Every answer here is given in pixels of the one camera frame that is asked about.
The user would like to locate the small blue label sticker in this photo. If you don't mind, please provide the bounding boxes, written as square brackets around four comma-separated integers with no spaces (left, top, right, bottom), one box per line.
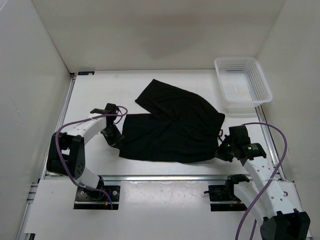
[77,71,95,76]

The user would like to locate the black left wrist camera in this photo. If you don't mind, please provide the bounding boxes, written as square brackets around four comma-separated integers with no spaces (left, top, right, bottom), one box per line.
[90,103,120,115]

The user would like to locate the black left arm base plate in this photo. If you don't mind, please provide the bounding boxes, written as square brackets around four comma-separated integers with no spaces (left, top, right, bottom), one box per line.
[73,185,121,210]

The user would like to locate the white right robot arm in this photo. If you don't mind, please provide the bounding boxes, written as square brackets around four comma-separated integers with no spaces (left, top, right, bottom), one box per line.
[216,132,311,240]

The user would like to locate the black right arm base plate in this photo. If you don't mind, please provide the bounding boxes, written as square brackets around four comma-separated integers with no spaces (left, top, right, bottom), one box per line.
[203,174,250,212]

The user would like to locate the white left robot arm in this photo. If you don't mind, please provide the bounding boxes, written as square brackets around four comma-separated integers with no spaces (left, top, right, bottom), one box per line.
[46,113,121,200]

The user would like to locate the aluminium table edge rail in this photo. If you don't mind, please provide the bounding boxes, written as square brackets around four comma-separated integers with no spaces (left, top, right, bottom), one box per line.
[42,173,283,183]

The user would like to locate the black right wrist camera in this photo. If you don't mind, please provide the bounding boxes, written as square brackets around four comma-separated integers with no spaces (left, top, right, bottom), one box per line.
[229,125,267,165]

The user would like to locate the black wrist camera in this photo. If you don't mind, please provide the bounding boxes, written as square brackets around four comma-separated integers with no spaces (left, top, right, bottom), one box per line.
[229,125,267,165]
[90,103,120,115]

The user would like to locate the black shorts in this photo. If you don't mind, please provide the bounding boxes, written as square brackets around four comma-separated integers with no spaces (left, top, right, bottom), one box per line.
[119,79,226,164]

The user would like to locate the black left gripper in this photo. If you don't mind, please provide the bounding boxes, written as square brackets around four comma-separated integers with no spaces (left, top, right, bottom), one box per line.
[100,123,124,150]

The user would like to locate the white plastic mesh basket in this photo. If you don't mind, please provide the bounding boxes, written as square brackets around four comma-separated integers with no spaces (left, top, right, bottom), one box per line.
[214,56,273,114]

